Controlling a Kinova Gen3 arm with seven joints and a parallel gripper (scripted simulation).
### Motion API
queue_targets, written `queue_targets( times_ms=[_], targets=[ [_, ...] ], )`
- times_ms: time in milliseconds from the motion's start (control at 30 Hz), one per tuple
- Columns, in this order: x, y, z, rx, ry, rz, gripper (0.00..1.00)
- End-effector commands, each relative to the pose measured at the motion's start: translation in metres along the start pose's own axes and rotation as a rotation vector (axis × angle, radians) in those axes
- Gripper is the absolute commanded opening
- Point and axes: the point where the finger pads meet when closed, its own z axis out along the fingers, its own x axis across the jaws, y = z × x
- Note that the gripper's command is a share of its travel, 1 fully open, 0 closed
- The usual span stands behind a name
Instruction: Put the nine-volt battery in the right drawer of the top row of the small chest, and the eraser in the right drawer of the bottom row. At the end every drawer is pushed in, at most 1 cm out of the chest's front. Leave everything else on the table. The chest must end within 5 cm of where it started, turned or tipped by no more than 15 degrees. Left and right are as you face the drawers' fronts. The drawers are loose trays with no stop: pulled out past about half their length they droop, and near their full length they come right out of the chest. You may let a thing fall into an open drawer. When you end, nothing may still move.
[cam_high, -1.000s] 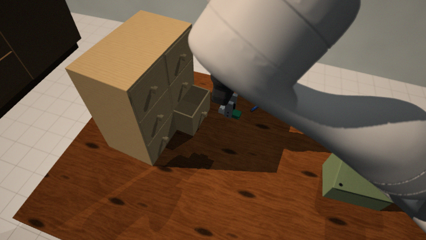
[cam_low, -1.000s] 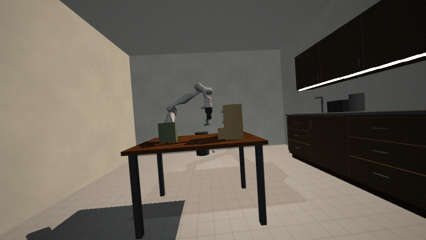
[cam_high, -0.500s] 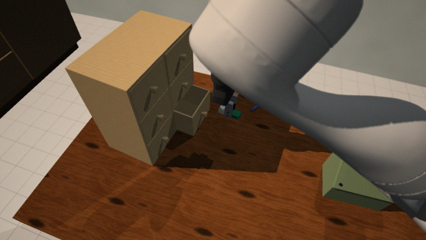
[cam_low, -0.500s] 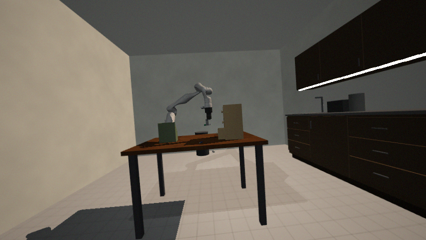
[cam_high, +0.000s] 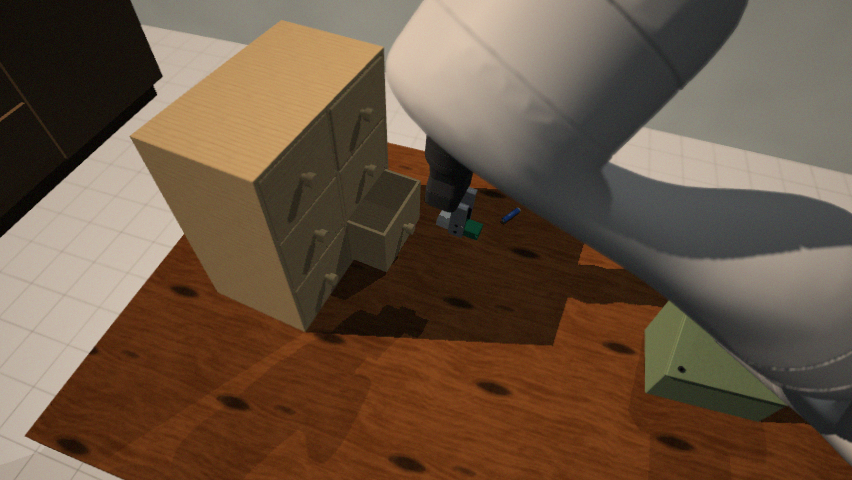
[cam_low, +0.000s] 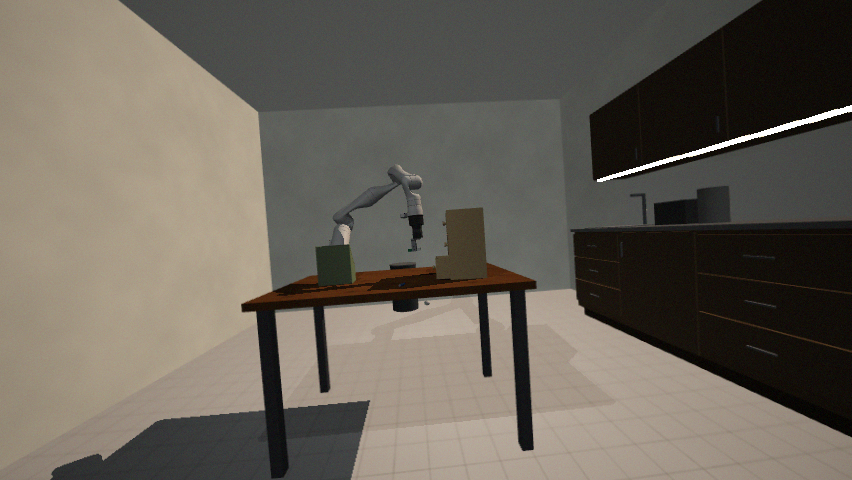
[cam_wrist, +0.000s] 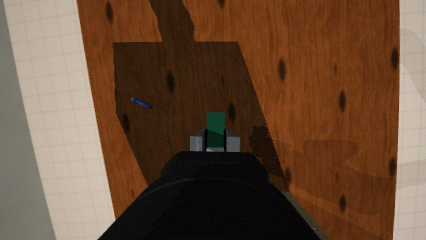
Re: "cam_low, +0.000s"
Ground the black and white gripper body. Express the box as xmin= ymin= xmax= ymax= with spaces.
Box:
xmin=400 ymin=205 xmax=424 ymax=238

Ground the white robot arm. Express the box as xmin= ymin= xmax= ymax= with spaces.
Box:
xmin=329 ymin=165 xmax=422 ymax=246

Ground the tan wooden chest of drawers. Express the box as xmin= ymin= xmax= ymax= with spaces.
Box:
xmin=445 ymin=207 xmax=487 ymax=280

